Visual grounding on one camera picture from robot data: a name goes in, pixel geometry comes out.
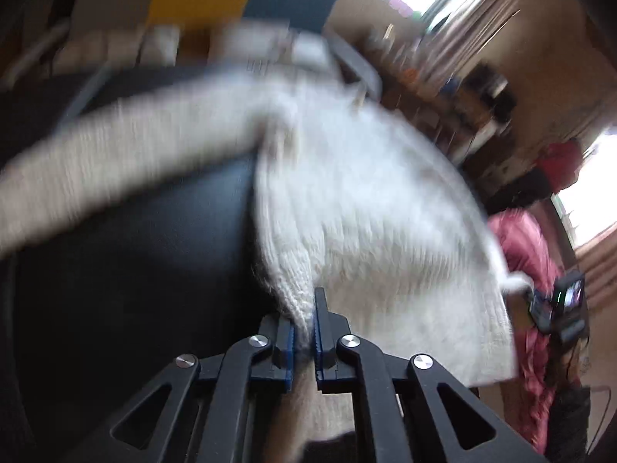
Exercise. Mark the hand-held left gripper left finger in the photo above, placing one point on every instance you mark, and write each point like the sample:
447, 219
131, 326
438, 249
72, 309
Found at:
288, 347

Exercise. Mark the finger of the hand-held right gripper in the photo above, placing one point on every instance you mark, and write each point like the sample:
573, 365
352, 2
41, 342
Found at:
540, 308

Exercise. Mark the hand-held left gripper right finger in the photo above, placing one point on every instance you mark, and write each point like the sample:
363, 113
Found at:
318, 347

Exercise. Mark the white knitted sweater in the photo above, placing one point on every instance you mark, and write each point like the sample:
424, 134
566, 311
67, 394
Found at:
376, 212

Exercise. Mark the pink quilt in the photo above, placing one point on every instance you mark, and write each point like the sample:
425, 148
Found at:
525, 251

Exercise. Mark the black television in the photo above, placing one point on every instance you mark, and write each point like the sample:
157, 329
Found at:
489, 91

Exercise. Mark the wooden side table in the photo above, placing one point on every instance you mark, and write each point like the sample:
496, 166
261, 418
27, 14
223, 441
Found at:
414, 87

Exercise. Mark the grey deer print cushion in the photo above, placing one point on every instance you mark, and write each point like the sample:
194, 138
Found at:
274, 43

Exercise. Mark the triangle pattern cushion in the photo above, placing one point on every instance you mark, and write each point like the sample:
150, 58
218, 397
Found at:
115, 48

